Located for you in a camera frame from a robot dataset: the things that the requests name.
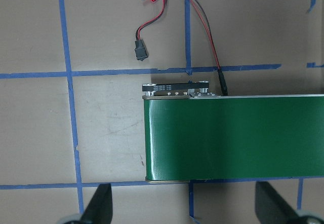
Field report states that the green conveyor belt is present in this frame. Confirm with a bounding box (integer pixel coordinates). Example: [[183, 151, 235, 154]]
[[142, 81, 323, 182]]

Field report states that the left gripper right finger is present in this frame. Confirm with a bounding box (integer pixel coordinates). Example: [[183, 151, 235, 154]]
[[255, 181, 304, 224]]

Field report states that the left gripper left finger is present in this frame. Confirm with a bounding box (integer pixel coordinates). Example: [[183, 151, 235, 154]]
[[80, 183, 113, 224]]

